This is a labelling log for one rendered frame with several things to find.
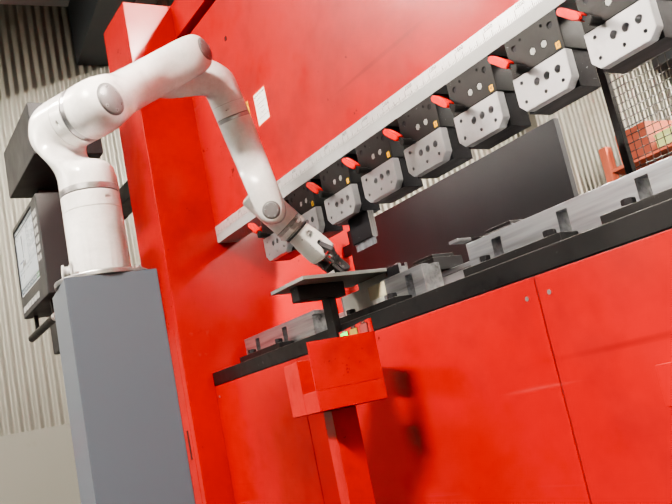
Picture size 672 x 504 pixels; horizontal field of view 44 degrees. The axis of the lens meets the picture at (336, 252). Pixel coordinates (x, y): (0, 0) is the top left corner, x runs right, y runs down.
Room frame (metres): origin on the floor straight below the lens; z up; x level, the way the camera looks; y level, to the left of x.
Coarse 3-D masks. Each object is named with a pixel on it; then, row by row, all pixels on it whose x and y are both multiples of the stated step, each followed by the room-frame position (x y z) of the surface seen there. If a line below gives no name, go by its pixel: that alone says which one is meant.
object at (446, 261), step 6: (426, 258) 2.36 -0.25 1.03; (432, 258) 2.33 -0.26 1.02; (438, 258) 2.34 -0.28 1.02; (444, 258) 2.35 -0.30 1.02; (450, 258) 2.36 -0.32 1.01; (456, 258) 2.37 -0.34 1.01; (414, 264) 2.41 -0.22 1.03; (444, 264) 2.34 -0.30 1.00; (450, 264) 2.36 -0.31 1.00; (456, 264) 2.37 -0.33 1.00; (444, 270) 2.37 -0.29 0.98
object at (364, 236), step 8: (360, 216) 2.27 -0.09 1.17; (368, 216) 2.24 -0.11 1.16; (352, 224) 2.30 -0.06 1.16; (360, 224) 2.27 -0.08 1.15; (368, 224) 2.24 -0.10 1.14; (352, 232) 2.31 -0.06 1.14; (360, 232) 2.28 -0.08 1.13; (368, 232) 2.25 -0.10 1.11; (376, 232) 2.25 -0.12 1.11; (352, 240) 2.32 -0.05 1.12; (360, 240) 2.29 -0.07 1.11; (368, 240) 2.27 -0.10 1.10; (376, 240) 2.24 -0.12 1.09; (360, 248) 2.31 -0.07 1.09
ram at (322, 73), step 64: (256, 0) 2.47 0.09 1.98; (320, 0) 2.19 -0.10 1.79; (384, 0) 1.97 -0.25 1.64; (448, 0) 1.79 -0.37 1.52; (512, 0) 1.64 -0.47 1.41; (256, 64) 2.54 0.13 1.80; (320, 64) 2.24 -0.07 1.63; (384, 64) 2.01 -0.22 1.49; (256, 128) 2.60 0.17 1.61; (320, 128) 2.30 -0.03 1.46
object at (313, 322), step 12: (312, 312) 2.52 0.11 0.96; (288, 324) 2.65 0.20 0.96; (300, 324) 2.59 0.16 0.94; (312, 324) 2.53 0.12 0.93; (324, 324) 2.55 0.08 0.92; (252, 336) 2.88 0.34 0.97; (264, 336) 2.80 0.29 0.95; (276, 336) 2.73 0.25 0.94; (288, 336) 2.67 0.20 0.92; (300, 336) 2.60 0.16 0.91; (252, 348) 2.89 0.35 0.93
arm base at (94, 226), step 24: (72, 192) 1.60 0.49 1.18; (96, 192) 1.60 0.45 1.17; (72, 216) 1.60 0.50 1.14; (96, 216) 1.60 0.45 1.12; (120, 216) 1.64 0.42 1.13; (72, 240) 1.61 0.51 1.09; (96, 240) 1.60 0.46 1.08; (120, 240) 1.63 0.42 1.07; (72, 264) 1.61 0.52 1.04; (96, 264) 1.60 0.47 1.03; (120, 264) 1.62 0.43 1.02
